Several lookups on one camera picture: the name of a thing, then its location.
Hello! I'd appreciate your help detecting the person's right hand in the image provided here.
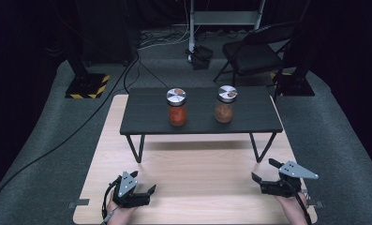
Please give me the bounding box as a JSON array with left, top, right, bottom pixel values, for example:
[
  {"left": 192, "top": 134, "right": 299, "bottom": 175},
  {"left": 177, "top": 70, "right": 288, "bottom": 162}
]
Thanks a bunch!
[{"left": 275, "top": 190, "right": 308, "bottom": 214}]

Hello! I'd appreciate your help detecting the left hand-held gripper cable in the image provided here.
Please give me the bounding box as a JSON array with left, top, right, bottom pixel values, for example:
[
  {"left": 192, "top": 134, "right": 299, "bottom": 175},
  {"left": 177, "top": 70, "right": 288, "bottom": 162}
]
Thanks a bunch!
[{"left": 99, "top": 182, "right": 121, "bottom": 225}]

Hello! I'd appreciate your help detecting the black low shelf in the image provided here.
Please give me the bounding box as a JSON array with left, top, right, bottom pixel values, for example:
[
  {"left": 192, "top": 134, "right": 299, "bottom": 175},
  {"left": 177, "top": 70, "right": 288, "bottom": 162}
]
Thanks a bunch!
[{"left": 119, "top": 86, "right": 284, "bottom": 164}]

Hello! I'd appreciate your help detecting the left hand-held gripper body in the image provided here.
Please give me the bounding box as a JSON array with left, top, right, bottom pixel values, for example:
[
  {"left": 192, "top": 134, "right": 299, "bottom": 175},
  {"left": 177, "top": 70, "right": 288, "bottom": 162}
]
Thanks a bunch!
[{"left": 110, "top": 171, "right": 151, "bottom": 209}]

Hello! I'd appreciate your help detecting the person's left hand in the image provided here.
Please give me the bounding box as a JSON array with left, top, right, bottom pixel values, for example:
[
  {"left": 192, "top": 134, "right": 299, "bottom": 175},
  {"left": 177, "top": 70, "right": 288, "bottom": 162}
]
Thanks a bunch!
[{"left": 106, "top": 199, "right": 139, "bottom": 221}]

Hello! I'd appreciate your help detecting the white metal stand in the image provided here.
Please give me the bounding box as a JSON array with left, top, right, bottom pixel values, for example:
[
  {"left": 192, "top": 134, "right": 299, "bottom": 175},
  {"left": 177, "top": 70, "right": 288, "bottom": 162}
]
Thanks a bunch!
[{"left": 186, "top": 0, "right": 266, "bottom": 63}]

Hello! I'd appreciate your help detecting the glass jar of brown powder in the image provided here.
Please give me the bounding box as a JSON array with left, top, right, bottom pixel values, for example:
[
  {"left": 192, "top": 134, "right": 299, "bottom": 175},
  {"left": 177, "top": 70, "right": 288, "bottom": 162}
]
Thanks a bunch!
[{"left": 214, "top": 84, "right": 238, "bottom": 125}]

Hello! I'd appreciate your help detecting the hand-held gripper cable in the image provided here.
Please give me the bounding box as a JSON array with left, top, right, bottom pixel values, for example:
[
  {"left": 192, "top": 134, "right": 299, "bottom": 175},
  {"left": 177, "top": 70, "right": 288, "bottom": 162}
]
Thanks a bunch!
[
  {"left": 294, "top": 189, "right": 313, "bottom": 225},
  {"left": 99, "top": 182, "right": 121, "bottom": 225}
]

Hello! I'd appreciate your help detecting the right hand-held gripper cable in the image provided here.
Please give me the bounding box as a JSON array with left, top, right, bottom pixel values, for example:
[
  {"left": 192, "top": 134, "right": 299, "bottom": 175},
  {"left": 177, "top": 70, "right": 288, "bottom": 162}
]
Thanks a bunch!
[{"left": 294, "top": 189, "right": 313, "bottom": 225}]

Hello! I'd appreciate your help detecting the grey tape strip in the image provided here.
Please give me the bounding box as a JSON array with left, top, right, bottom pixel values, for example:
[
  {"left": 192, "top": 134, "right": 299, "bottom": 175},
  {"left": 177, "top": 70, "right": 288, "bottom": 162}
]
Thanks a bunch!
[
  {"left": 67, "top": 198, "right": 91, "bottom": 209},
  {"left": 301, "top": 188, "right": 326, "bottom": 209}
]

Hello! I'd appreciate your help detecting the black folding chair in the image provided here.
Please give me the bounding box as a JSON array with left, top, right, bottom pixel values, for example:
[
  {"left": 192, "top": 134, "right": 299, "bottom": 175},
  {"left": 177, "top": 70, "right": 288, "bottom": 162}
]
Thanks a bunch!
[{"left": 213, "top": 21, "right": 301, "bottom": 87}]

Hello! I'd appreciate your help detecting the glass jar of orange-red powder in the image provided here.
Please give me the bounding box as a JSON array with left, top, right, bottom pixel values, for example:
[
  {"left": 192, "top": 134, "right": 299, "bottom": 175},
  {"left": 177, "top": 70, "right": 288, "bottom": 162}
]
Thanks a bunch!
[{"left": 165, "top": 87, "right": 188, "bottom": 128}]

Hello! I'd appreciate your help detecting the dark box on wheels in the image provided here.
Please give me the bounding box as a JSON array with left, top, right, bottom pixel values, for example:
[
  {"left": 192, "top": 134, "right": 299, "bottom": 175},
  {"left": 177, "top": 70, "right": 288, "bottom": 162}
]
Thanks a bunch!
[{"left": 76, "top": 0, "right": 139, "bottom": 68}]

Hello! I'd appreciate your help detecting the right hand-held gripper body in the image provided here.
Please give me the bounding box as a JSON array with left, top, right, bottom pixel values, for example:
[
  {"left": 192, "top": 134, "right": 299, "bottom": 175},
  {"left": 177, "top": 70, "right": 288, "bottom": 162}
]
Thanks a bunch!
[{"left": 260, "top": 159, "right": 320, "bottom": 199}]

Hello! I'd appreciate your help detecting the tangle of floor cables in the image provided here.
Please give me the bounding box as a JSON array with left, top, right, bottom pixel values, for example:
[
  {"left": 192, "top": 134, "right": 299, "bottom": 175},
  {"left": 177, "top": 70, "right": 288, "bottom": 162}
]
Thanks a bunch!
[{"left": 138, "top": 28, "right": 191, "bottom": 51}]

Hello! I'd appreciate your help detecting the black stand with striped base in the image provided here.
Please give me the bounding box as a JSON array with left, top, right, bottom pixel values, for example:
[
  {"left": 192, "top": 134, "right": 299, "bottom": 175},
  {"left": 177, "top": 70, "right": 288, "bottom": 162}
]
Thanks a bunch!
[
  {"left": 61, "top": 31, "right": 111, "bottom": 100},
  {"left": 270, "top": 0, "right": 317, "bottom": 98}
]

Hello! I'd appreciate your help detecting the long black floor cable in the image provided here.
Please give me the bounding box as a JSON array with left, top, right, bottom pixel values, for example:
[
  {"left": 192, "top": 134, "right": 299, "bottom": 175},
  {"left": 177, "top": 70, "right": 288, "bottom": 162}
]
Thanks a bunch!
[{"left": 0, "top": 51, "right": 141, "bottom": 221}]

